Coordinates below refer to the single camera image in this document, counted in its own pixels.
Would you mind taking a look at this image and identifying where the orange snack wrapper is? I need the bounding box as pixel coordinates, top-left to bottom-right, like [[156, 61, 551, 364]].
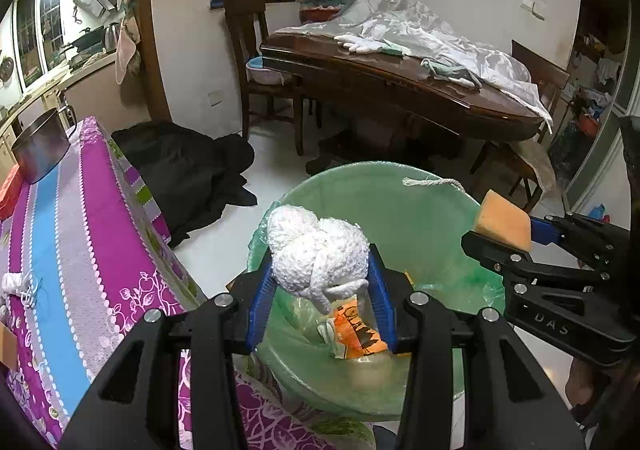
[[320, 297, 388, 361]]

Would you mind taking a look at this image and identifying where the kitchen counter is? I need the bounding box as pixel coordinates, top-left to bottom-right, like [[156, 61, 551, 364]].
[[0, 50, 118, 131]]

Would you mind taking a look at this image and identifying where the orange sponge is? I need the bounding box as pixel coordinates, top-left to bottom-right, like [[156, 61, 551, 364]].
[[472, 193, 532, 251]]

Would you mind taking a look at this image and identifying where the white string bundle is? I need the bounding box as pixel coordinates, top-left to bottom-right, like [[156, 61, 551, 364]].
[[0, 270, 47, 310]]

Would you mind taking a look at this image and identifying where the white balled towel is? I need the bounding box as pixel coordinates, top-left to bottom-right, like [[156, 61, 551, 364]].
[[267, 204, 372, 316]]

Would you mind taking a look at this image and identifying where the beige cloth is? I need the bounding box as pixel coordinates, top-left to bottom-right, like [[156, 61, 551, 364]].
[[510, 140, 557, 191]]

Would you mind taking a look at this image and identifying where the wooden chair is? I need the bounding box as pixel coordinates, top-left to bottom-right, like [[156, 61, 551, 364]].
[[470, 40, 571, 212], [223, 0, 313, 156]]

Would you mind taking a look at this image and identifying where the purple floral striped tablecloth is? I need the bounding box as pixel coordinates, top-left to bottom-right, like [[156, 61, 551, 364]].
[[0, 116, 376, 450]]

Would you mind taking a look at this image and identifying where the cluttered storage shelf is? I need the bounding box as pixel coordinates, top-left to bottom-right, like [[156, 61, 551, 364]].
[[565, 30, 626, 201]]

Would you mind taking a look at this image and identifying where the steel kettle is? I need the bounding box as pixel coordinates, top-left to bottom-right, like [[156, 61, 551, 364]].
[[102, 22, 122, 52]]

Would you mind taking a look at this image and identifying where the green lined trash bin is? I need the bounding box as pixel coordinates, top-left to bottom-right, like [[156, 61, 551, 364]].
[[247, 160, 506, 423]]

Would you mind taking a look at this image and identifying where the white gloves pair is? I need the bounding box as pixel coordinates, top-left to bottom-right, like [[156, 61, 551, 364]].
[[334, 33, 403, 56]]

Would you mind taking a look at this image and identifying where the kitchen window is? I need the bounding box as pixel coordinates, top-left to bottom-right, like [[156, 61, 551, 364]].
[[12, 0, 66, 86]]

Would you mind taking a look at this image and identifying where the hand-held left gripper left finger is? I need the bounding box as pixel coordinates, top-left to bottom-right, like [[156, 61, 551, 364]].
[[60, 250, 282, 450]]

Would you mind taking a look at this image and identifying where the cardboard piece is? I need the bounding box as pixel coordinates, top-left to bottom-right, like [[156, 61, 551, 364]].
[[0, 325, 16, 372]]

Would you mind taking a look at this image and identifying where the black cloth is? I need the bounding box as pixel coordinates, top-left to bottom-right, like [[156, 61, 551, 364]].
[[111, 120, 258, 248]]

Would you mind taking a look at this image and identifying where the hanging pink cloth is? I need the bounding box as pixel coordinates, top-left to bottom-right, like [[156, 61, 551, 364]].
[[115, 15, 142, 84]]

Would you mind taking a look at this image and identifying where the grey green cloth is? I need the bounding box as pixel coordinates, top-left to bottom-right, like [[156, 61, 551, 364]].
[[420, 58, 482, 90]]

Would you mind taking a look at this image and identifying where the white rope piece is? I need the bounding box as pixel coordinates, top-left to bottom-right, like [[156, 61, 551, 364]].
[[402, 177, 463, 191]]

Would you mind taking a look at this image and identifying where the red basin with bags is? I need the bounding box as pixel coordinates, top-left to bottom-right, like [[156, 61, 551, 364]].
[[297, 0, 348, 24]]

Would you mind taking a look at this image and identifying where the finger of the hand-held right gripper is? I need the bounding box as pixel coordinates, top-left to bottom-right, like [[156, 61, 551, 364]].
[[530, 213, 640, 276], [461, 229, 640, 368]]

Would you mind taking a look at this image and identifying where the wooden dining table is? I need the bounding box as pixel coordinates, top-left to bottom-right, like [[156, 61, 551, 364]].
[[260, 25, 551, 176]]

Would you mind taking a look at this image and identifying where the blue basin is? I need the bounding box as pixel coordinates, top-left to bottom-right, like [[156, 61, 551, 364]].
[[246, 56, 283, 85]]

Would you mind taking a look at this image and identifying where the steel pot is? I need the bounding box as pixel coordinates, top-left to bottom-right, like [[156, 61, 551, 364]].
[[11, 100, 76, 183]]

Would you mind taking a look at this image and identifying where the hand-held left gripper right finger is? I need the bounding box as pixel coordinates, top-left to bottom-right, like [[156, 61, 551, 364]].
[[367, 245, 586, 450]]

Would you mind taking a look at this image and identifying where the white plastic sheet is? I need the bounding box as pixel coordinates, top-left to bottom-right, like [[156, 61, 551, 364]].
[[280, 0, 553, 133]]

